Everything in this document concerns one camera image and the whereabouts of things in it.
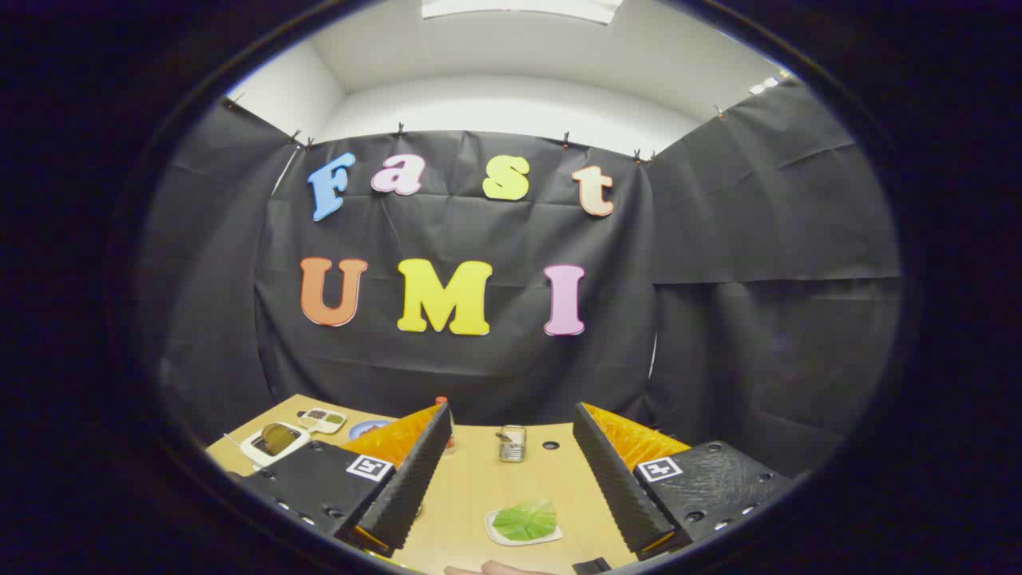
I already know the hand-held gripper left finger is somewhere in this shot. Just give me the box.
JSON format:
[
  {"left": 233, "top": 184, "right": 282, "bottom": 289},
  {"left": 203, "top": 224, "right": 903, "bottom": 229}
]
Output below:
[{"left": 232, "top": 402, "right": 454, "bottom": 558}]

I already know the small white plate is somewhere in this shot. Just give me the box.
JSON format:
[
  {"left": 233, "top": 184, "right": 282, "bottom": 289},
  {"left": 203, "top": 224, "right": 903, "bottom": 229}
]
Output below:
[{"left": 485, "top": 510, "right": 563, "bottom": 548}]

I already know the clear water bottle red cap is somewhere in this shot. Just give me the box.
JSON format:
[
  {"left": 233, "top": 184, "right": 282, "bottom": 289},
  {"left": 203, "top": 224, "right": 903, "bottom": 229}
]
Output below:
[{"left": 435, "top": 396, "right": 457, "bottom": 454}]

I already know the white divided seasoning tray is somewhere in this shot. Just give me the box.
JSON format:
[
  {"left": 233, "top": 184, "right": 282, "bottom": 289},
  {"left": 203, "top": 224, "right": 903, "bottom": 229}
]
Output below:
[{"left": 297, "top": 408, "right": 347, "bottom": 434}]

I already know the ceiling light panel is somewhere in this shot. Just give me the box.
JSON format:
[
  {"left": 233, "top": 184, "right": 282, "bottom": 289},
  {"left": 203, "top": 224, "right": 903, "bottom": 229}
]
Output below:
[{"left": 421, "top": 0, "right": 622, "bottom": 25}]

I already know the green lettuce leaf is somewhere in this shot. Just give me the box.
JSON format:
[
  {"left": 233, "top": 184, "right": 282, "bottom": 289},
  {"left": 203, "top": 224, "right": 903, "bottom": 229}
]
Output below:
[{"left": 492, "top": 499, "right": 558, "bottom": 542}]

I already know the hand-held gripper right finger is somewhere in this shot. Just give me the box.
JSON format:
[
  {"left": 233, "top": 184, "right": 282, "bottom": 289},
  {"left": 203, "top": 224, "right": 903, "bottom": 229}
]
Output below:
[{"left": 572, "top": 402, "right": 794, "bottom": 560}]

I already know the metal wire utensil holder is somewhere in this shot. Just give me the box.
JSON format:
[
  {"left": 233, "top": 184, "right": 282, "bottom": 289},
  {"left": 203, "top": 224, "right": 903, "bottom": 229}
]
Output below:
[{"left": 497, "top": 425, "right": 528, "bottom": 463}]

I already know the white toaster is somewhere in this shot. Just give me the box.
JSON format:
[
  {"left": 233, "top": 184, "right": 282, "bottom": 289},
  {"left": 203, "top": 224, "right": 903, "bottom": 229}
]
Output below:
[{"left": 240, "top": 422, "right": 311, "bottom": 468}]

